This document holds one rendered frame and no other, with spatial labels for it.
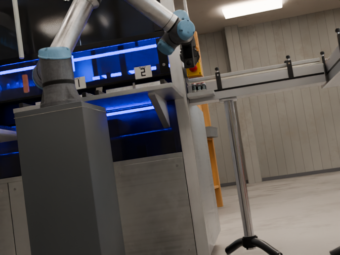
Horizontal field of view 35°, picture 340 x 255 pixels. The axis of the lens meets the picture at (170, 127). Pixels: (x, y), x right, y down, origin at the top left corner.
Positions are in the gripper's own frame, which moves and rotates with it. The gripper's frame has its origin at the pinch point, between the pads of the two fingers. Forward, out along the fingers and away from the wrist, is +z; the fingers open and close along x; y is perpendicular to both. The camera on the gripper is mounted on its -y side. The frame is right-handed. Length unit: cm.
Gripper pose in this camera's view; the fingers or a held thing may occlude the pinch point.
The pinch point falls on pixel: (192, 66)
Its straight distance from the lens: 259.6
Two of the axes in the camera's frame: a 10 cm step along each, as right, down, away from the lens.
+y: -0.7, -8.7, 4.9
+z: 1.9, 4.7, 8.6
